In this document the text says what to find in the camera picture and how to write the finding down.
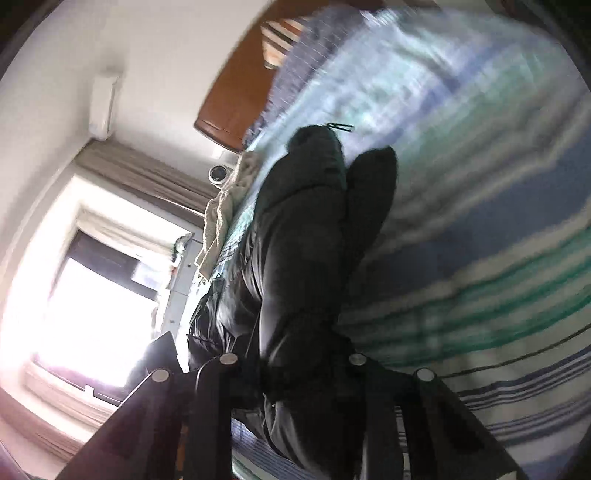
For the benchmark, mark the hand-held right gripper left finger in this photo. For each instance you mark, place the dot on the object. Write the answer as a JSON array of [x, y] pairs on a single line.
[[207, 415]]

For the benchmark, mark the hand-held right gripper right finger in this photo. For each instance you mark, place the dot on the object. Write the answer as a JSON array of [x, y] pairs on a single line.
[[378, 408]]

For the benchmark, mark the black puffer jacket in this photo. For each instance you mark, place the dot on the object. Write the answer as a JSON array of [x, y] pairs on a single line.
[[295, 258]]

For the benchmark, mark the white side cabinet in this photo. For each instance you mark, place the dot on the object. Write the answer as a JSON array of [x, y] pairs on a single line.
[[184, 277]]

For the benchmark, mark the window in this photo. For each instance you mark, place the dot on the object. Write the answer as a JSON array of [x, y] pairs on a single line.
[[92, 323]]

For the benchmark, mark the cream blanket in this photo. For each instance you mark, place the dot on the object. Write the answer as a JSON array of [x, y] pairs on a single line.
[[217, 221]]

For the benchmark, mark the striped bed sheet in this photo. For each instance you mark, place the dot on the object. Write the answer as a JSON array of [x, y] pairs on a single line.
[[461, 230]]

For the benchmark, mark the white round fan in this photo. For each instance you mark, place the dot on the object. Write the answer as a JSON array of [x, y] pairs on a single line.
[[218, 174]]

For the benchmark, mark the beige curtain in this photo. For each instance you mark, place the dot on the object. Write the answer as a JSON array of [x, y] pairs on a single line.
[[138, 170]]

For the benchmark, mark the wooden bed headboard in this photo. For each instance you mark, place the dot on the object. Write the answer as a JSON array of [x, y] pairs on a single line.
[[235, 106]]

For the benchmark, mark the white air conditioner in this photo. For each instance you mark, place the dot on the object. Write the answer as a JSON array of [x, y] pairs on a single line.
[[104, 106]]

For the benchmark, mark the striped pillow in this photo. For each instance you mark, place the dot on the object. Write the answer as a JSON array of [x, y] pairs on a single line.
[[281, 41]]

